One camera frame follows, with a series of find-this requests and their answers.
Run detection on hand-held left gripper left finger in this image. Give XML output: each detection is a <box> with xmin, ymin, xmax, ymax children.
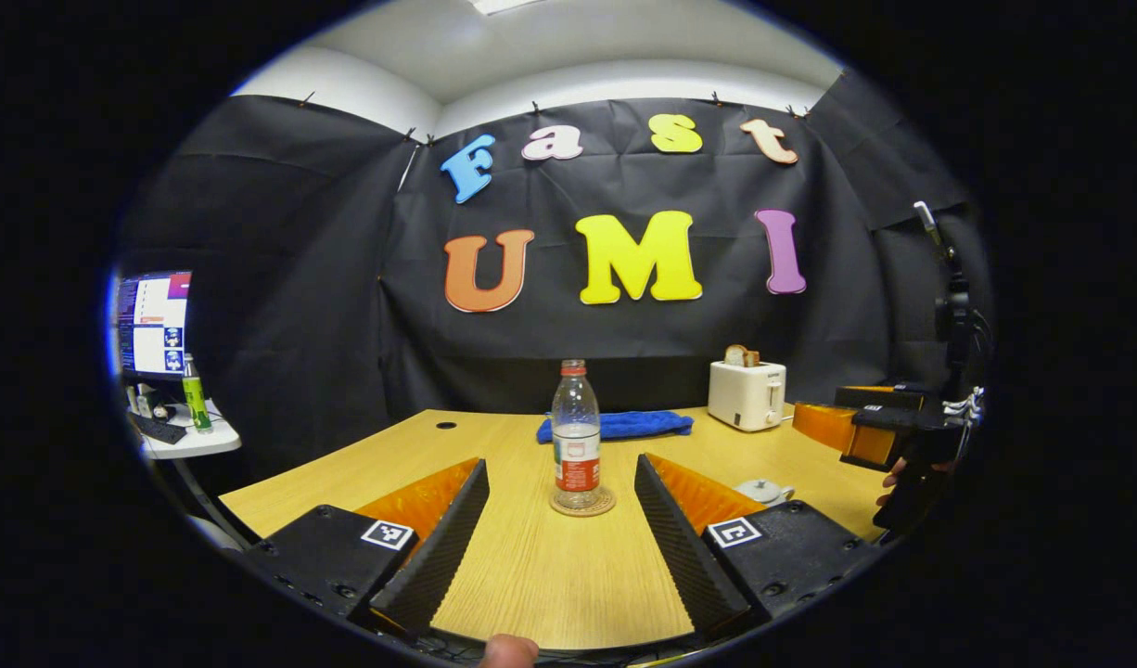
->
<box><xmin>249</xmin><ymin>457</ymin><xmax>492</xmax><ymax>641</ymax></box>

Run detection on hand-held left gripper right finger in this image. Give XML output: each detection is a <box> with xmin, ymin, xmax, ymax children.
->
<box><xmin>633</xmin><ymin>453</ymin><xmax>883</xmax><ymax>641</ymax></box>

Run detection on white ceramic teacup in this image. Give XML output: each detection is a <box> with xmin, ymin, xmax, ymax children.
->
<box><xmin>734</xmin><ymin>482</ymin><xmax>796</xmax><ymax>508</ymax></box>

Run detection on round wooden coaster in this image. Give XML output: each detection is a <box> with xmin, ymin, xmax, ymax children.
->
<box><xmin>549</xmin><ymin>485</ymin><xmax>618</xmax><ymax>518</ymax></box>

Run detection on clear plastic water bottle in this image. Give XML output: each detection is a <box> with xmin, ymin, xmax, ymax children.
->
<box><xmin>551</xmin><ymin>360</ymin><xmax>603</xmax><ymax>509</ymax></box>

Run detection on green bottle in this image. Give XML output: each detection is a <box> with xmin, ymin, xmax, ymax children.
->
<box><xmin>182</xmin><ymin>353</ymin><xmax>213</xmax><ymax>433</ymax></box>

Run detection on white toaster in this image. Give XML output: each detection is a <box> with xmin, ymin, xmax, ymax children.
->
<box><xmin>708</xmin><ymin>360</ymin><xmax>787</xmax><ymax>432</ymax></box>

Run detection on blue towel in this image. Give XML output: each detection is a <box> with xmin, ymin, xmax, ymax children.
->
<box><xmin>536</xmin><ymin>411</ymin><xmax>695</xmax><ymax>444</ymax></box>

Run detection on white side table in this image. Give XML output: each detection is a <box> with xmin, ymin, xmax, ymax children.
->
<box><xmin>128</xmin><ymin>399</ymin><xmax>254</xmax><ymax>550</ymax></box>

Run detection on black keyboard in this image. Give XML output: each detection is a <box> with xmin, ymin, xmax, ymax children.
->
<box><xmin>131</xmin><ymin>413</ymin><xmax>187</xmax><ymax>445</ymax></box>

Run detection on black backdrop cloth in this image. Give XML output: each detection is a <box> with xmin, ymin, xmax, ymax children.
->
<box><xmin>114</xmin><ymin>70</ymin><xmax>996</xmax><ymax>483</ymax></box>

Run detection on computer monitor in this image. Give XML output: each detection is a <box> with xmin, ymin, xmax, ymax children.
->
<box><xmin>116</xmin><ymin>271</ymin><xmax>193</xmax><ymax>377</ymax></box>

